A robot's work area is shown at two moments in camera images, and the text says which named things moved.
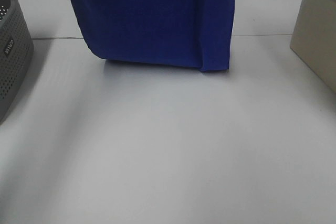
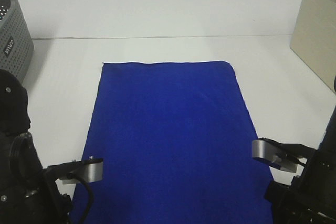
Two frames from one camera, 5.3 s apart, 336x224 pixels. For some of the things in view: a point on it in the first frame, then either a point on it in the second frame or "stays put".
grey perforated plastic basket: [17, 48] stays put
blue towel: [184, 19] -> [176, 140]
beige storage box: [313, 35] stays put
